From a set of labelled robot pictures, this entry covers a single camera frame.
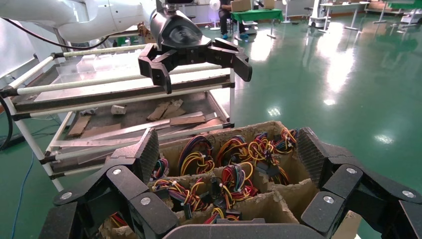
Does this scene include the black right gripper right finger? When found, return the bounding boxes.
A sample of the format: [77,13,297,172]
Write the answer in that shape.
[297,126,422,238]

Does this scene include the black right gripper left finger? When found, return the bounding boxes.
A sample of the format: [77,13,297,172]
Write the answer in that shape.
[53,127,179,239]

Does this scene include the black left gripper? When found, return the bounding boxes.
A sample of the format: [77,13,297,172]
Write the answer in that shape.
[137,9,253,95]

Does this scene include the brown cardboard scrap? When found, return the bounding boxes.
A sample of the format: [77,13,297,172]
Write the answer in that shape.
[81,122,122,139]
[170,115,207,126]
[67,115,92,137]
[146,99,187,121]

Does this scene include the brown pulp divider box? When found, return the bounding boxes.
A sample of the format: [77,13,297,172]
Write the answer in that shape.
[99,120,363,239]

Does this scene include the long grey metal strips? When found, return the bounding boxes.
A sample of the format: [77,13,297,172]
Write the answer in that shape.
[51,111,218,148]

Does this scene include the seated person in background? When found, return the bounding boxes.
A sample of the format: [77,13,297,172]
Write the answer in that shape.
[219,0,250,40]

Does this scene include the white standing fan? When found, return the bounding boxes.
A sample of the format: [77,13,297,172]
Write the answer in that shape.
[209,0,222,31]

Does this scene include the cardboard box on table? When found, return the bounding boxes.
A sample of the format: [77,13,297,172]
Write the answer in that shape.
[230,0,253,13]

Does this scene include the white paper cup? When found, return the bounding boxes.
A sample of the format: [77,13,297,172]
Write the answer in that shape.
[110,104,127,116]

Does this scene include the green cloth covered table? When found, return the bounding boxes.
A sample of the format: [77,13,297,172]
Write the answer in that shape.
[388,0,422,24]
[230,8,284,38]

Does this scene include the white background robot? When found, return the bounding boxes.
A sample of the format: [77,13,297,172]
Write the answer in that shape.
[308,0,330,29]

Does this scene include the long white work table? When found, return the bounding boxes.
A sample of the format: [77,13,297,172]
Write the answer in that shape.
[319,0,372,32]

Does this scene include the colourful wire bundle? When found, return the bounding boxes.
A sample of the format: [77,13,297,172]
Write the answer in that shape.
[215,134,251,167]
[220,163,259,203]
[249,126,300,185]
[203,207,243,226]
[178,134,215,176]

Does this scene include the colourful wire bundle top left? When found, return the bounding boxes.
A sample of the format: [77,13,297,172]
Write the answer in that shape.
[249,126,300,185]

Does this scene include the colourful wire bundle bottom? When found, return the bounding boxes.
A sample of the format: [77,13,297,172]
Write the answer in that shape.
[203,207,243,226]

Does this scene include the colourful wire bundle centre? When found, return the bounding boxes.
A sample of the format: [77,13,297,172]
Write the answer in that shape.
[220,163,259,203]

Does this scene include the blue floor cable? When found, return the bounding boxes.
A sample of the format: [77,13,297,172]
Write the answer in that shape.
[9,152,35,239]

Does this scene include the white pipe frame rack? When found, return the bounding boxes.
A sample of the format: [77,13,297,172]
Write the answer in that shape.
[0,43,236,193]

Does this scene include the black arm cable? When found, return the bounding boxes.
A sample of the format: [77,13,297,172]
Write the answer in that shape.
[0,17,111,51]

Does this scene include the black floor cable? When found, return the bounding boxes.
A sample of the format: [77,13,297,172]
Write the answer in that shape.
[0,96,25,151]

